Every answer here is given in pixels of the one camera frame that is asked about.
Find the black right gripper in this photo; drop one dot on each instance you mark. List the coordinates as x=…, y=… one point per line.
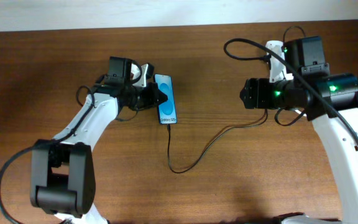
x=255, y=89

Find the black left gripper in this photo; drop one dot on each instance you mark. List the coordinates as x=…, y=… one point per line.
x=153, y=99

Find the blue Samsung smartphone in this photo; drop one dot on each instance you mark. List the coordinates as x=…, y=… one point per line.
x=167, y=113

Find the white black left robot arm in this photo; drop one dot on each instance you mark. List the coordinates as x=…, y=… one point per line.
x=63, y=183

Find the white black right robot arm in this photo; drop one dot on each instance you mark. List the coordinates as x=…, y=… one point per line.
x=329, y=102

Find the white USB charger adapter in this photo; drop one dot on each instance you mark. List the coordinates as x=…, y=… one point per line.
x=273, y=46

